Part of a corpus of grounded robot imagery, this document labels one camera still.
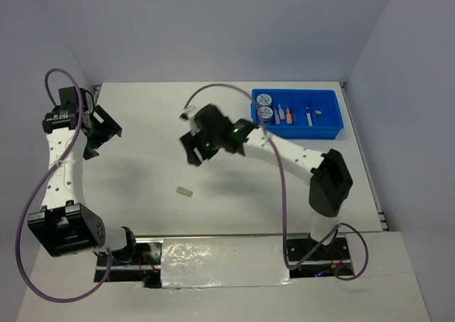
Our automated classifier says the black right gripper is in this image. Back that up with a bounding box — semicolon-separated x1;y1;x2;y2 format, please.
181;124;222;166

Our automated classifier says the grey white eraser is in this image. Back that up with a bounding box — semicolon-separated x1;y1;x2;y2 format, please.
176;186;193;197

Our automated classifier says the blue cleaning gel jar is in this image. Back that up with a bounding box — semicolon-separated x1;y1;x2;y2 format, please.
257;106;274;125

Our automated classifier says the blue whiteboard marker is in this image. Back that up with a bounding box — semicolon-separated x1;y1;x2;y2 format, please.
306;107;314;127

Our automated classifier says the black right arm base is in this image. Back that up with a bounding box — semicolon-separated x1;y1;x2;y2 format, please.
280;231;351;266

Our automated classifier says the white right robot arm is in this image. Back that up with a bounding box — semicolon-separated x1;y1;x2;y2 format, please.
180;104;353;259

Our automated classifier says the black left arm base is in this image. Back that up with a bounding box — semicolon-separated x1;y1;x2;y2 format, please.
106;227;164;289

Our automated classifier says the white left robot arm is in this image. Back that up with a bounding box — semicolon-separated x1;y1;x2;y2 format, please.
28;87;139;264

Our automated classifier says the blue plastic sorting bin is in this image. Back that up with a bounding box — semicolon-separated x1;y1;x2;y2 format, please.
251;88;344;140

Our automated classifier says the silver foil sheet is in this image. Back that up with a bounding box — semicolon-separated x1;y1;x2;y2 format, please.
161;237;293;289

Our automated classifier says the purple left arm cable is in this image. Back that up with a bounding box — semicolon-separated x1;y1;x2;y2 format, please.
14;68;114;304

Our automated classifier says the aluminium table edge rail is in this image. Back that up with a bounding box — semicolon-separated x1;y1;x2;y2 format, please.
339;82;390;232

